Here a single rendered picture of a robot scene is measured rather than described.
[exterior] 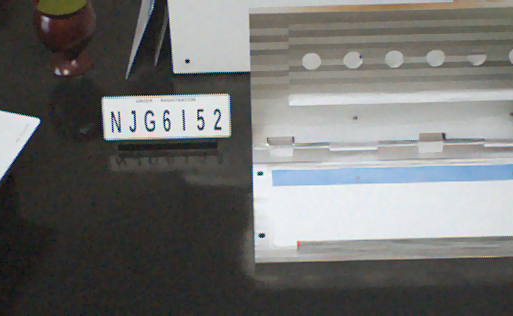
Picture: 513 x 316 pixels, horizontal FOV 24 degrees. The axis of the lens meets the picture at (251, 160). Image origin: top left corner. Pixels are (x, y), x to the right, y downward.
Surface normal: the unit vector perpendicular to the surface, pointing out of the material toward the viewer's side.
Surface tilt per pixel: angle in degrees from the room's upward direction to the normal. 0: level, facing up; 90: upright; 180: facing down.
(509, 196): 0
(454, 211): 0
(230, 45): 90
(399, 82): 79
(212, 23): 90
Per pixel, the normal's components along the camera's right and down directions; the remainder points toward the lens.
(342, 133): 0.01, 0.51
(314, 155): -0.02, -0.74
